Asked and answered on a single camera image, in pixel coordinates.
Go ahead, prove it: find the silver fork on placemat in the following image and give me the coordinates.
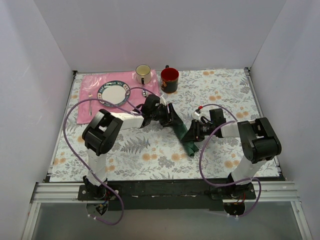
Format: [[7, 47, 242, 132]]
[[88, 92, 93, 116]]

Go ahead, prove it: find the cream enamel mug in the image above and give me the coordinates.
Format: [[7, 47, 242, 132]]
[[135, 64, 152, 85]]

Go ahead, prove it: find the silver spoon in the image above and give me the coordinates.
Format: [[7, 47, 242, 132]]
[[142, 90, 148, 98]]

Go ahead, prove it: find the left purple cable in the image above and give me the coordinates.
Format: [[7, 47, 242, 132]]
[[62, 86, 161, 226]]

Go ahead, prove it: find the floral tablecloth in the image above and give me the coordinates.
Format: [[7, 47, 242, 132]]
[[49, 68, 281, 183]]

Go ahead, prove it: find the white plate green rim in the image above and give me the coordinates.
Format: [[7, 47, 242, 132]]
[[97, 80, 131, 108]]

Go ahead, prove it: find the pink placemat cloth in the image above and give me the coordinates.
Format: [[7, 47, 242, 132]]
[[77, 69, 160, 124]]

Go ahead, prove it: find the dark green cloth napkin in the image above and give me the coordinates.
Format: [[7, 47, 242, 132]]
[[171, 108, 200, 158]]

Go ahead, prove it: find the aluminium frame rail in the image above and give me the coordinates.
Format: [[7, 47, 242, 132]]
[[30, 181, 312, 240]]

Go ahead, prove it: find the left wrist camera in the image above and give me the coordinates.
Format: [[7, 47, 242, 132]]
[[159, 95, 168, 106]]

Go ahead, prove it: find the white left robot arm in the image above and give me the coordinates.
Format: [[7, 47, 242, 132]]
[[82, 94, 184, 200]]

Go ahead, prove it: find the dark mug red interior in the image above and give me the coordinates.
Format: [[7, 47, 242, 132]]
[[160, 65, 179, 94]]

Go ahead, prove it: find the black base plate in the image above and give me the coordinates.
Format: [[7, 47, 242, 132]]
[[77, 179, 256, 211]]

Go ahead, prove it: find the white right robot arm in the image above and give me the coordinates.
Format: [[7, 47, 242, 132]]
[[182, 108, 282, 199]]

